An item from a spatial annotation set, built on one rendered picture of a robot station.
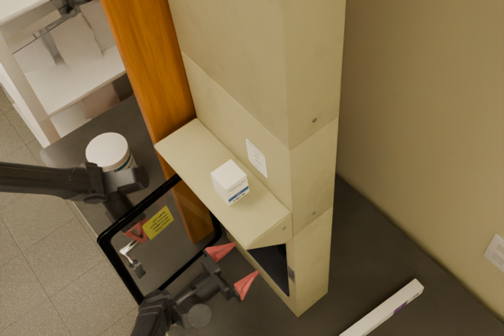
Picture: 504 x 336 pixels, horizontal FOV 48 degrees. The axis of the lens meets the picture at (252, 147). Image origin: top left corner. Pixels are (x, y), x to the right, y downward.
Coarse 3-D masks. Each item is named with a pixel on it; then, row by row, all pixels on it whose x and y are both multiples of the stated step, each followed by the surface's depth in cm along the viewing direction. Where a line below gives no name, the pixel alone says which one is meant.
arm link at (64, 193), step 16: (0, 176) 103; (16, 176) 106; (32, 176) 110; (48, 176) 113; (64, 176) 117; (80, 176) 122; (96, 176) 126; (16, 192) 111; (32, 192) 113; (48, 192) 116; (64, 192) 119; (80, 192) 120; (96, 192) 124
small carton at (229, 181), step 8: (224, 168) 109; (232, 168) 109; (216, 176) 108; (224, 176) 108; (232, 176) 108; (240, 176) 108; (216, 184) 110; (224, 184) 107; (232, 184) 107; (240, 184) 108; (224, 192) 108; (232, 192) 108; (240, 192) 110; (224, 200) 111; (232, 200) 110
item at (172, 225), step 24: (168, 192) 132; (192, 192) 140; (144, 216) 130; (168, 216) 138; (192, 216) 146; (120, 240) 129; (144, 240) 136; (168, 240) 144; (192, 240) 154; (144, 264) 143; (168, 264) 152; (144, 288) 150
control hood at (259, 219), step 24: (192, 120) 125; (168, 144) 121; (192, 144) 121; (216, 144) 120; (192, 168) 117; (216, 168) 116; (240, 168) 116; (216, 192) 113; (264, 192) 112; (216, 216) 110; (240, 216) 109; (264, 216) 109; (288, 216) 109; (240, 240) 106; (264, 240) 109; (288, 240) 116
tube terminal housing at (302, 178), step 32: (192, 64) 108; (192, 96) 119; (224, 96) 103; (224, 128) 114; (256, 128) 99; (320, 128) 95; (288, 160) 96; (320, 160) 103; (288, 192) 104; (320, 192) 112; (320, 224) 122; (288, 256) 128; (320, 256) 136; (320, 288) 151
